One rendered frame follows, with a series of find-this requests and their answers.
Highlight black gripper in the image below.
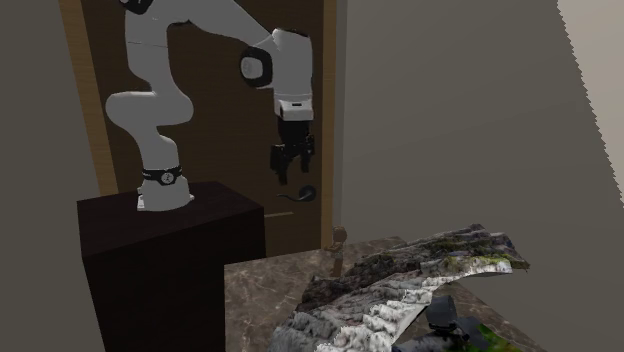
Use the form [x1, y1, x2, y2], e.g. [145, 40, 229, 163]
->
[269, 117, 317, 187]

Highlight brown wooden door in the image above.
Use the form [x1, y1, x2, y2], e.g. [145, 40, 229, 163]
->
[57, 0, 339, 258]

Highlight small brown figure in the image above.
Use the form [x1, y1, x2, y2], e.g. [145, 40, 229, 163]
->
[323, 225, 349, 280]

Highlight dark robot stand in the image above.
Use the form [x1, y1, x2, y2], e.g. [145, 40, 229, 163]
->
[76, 180, 267, 352]

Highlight grey mossy bark slab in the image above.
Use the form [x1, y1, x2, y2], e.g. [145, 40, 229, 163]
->
[266, 223, 532, 352]

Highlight black angular object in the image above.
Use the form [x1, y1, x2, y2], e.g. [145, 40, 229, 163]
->
[423, 295, 491, 350]

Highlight green blue flat object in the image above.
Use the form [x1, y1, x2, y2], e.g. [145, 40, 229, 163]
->
[466, 323, 527, 352]

